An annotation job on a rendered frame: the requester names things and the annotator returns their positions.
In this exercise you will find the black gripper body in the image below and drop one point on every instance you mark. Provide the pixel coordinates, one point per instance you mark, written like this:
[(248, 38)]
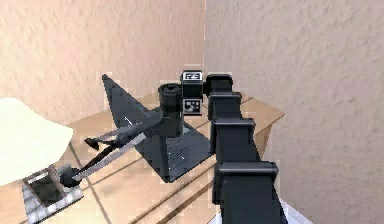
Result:
[(170, 110)]

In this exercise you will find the light wooden table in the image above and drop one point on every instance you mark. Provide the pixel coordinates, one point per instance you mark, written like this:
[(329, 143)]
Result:
[(140, 200)]

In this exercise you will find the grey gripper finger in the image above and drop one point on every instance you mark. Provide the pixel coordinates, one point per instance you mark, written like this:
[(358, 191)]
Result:
[(126, 129), (110, 156)]

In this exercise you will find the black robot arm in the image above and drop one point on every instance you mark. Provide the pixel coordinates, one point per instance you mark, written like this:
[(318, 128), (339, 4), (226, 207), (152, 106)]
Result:
[(241, 153)]

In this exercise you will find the dark grey open laptop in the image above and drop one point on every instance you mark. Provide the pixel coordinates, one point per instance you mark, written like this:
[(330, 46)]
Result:
[(181, 150)]

